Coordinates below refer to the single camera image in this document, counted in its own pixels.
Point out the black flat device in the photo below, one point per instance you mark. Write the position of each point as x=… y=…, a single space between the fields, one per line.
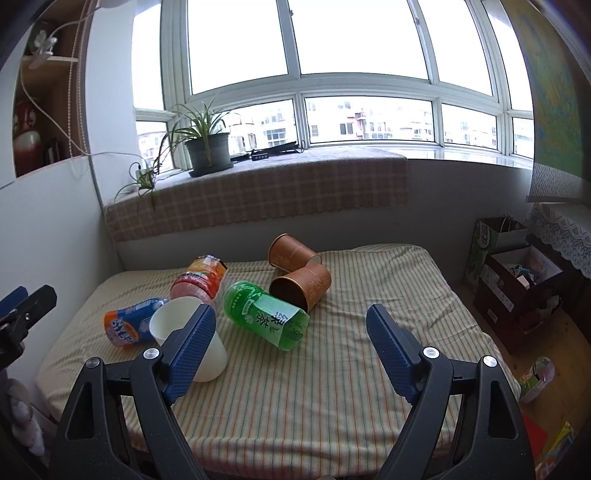
x=286 y=147

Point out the dark books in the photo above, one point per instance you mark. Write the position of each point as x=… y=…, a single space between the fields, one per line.
x=54 y=151

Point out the white cup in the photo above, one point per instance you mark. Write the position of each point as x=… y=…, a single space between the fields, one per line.
x=171 y=318

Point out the small black box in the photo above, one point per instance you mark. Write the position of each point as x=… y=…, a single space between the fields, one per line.
x=259 y=156

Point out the dark cardboard box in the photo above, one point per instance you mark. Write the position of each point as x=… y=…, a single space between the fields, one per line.
x=498 y=295

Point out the white clip fan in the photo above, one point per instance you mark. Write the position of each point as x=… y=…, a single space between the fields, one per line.
x=44 y=46

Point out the green cut bottle cup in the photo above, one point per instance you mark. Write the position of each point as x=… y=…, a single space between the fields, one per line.
x=258 y=314

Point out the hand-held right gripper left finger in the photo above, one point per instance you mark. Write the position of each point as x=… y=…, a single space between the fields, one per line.
x=189 y=355

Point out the green paper bag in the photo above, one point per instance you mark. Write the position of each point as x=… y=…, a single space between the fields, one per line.
x=485 y=244

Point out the blue orange cut bottle cup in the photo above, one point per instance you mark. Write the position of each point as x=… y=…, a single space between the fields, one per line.
x=124 y=323

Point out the pink green snack packet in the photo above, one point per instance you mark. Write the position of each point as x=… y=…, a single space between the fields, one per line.
x=535 y=381

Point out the wall map poster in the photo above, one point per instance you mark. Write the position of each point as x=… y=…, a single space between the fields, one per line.
x=554 y=115

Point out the orange red cut bottle cup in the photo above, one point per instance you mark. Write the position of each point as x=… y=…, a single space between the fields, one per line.
x=198 y=277

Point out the wooden shelf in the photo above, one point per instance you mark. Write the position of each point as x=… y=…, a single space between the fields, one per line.
x=60 y=92

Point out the white lace cloth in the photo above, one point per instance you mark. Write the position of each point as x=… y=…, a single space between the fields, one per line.
x=568 y=230

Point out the brown paper cup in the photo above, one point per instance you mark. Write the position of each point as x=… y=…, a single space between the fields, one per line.
x=291 y=251
x=314 y=281

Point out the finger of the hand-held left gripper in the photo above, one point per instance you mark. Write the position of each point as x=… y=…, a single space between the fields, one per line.
x=13 y=299
x=32 y=309

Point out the grey plush cloth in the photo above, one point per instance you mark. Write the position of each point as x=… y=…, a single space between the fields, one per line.
x=27 y=424

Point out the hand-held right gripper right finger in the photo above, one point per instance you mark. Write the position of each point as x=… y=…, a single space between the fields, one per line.
x=392 y=353

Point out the potted spider plant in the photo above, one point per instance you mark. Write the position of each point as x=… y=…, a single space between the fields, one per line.
x=207 y=152

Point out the white window frame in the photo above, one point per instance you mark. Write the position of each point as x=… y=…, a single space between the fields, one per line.
x=369 y=86

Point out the colourful packet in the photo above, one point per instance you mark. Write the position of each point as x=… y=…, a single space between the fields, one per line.
x=556 y=450

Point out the white power strip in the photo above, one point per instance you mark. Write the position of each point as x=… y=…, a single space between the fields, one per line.
x=144 y=171

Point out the red white doll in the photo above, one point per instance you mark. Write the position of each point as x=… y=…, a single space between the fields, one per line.
x=27 y=143

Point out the plaid blanket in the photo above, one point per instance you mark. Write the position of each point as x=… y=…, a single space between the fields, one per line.
x=277 y=194

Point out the red paper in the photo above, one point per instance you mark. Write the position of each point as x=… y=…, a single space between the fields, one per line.
x=535 y=436

